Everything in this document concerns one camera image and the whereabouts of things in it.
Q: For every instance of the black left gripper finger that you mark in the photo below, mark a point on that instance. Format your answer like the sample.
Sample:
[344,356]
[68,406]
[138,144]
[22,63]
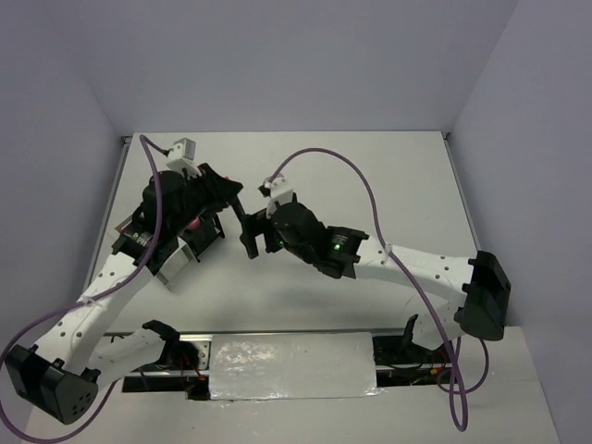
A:
[213,205]
[222,189]

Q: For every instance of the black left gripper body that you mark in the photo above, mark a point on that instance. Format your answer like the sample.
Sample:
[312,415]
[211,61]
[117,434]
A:
[196,193]

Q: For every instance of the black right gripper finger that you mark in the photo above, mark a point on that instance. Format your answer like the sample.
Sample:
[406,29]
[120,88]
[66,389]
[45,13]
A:
[254,225]
[250,244]

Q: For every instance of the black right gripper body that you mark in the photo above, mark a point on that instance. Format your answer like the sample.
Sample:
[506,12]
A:
[297,249]

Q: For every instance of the pink capped crayon tube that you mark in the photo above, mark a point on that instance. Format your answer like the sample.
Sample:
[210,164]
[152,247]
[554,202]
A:
[195,224]

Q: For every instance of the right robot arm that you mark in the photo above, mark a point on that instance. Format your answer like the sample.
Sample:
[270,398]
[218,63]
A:
[475,291]

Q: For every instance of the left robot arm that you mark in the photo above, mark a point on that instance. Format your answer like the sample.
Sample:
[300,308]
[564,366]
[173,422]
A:
[63,370]

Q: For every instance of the white slotted organizer box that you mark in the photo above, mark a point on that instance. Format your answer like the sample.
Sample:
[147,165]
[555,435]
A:
[169,257]

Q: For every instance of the black slotted organizer box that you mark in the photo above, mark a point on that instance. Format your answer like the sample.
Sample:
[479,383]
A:
[198,241]

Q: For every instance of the silver taped front panel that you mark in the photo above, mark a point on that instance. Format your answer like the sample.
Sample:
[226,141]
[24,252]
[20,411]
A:
[292,367]

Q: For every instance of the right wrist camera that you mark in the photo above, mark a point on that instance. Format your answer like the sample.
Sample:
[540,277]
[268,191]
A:
[278,191]

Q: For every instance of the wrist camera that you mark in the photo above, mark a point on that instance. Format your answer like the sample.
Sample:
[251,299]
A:
[278,191]
[180,158]

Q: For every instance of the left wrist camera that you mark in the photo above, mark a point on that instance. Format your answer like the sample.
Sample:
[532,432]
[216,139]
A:
[180,158]

